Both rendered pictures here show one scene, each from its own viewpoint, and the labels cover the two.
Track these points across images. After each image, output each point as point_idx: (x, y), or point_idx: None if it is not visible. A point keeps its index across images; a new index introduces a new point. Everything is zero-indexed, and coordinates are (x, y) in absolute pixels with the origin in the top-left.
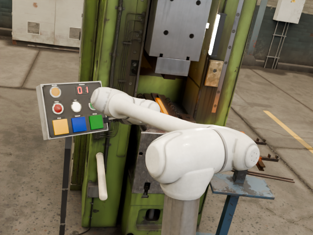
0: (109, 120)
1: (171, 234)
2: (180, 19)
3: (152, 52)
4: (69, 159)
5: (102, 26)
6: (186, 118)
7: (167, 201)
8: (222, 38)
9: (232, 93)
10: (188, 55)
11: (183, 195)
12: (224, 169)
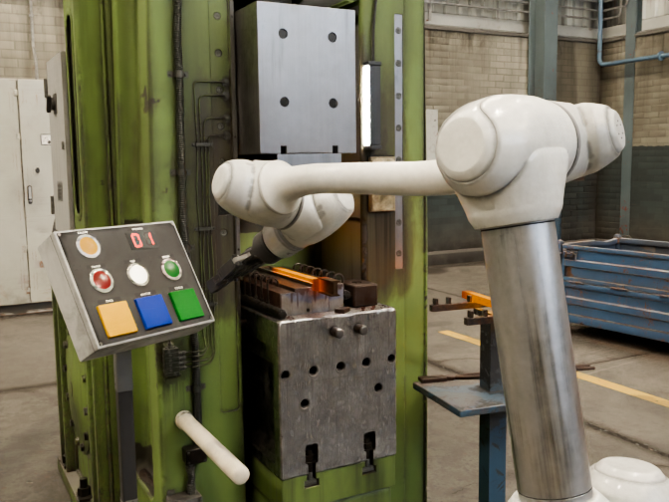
0: (236, 263)
1: (530, 309)
2: (307, 72)
3: (265, 146)
4: (131, 418)
5: (143, 121)
6: (354, 283)
7: (502, 240)
8: (381, 112)
9: (425, 221)
10: (335, 141)
11: (536, 205)
12: (578, 161)
